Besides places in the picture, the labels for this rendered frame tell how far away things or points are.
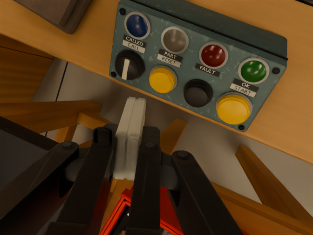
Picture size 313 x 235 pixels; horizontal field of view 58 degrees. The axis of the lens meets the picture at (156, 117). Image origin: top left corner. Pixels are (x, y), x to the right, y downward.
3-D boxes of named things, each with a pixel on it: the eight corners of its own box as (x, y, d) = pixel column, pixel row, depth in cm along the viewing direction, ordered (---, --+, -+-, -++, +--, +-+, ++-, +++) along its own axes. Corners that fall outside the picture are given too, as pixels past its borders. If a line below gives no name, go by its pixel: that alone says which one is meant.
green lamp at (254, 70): (259, 86, 24) (263, 86, 22) (234, 76, 24) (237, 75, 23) (268, 65, 24) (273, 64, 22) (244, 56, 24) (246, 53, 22)
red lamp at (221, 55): (221, 71, 24) (221, 69, 23) (197, 61, 25) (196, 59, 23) (229, 50, 24) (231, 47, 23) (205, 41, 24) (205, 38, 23)
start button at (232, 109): (242, 123, 27) (240, 131, 26) (213, 111, 27) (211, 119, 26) (256, 100, 25) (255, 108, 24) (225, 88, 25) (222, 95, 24)
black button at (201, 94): (206, 106, 27) (203, 113, 26) (182, 96, 27) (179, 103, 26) (214, 86, 25) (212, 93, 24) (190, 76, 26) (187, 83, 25)
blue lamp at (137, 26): (146, 42, 25) (143, 38, 24) (124, 33, 25) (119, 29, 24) (154, 21, 25) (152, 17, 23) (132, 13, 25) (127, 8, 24)
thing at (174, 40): (183, 56, 25) (181, 53, 23) (159, 47, 25) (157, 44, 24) (191, 36, 24) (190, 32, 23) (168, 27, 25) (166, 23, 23)
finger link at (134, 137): (127, 137, 16) (140, 138, 16) (137, 96, 22) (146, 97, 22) (125, 181, 17) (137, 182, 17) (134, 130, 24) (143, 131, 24)
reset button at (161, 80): (172, 92, 27) (168, 99, 26) (149, 83, 28) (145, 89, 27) (179, 72, 26) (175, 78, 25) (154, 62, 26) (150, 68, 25)
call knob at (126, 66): (140, 79, 28) (135, 86, 27) (116, 70, 28) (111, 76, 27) (145, 57, 26) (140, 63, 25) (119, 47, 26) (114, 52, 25)
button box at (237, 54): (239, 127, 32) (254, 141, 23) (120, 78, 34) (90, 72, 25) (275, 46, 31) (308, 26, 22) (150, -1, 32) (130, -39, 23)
